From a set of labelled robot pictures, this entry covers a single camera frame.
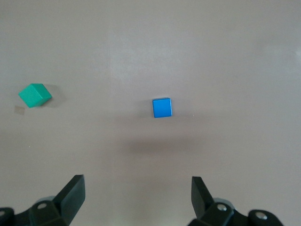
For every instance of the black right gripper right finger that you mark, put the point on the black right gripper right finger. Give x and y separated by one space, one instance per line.
200 197

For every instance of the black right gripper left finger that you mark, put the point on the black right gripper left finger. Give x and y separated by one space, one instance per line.
70 197

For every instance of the blue cube block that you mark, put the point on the blue cube block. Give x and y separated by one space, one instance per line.
161 108

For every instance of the green cube block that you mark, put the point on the green cube block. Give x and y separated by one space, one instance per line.
33 96

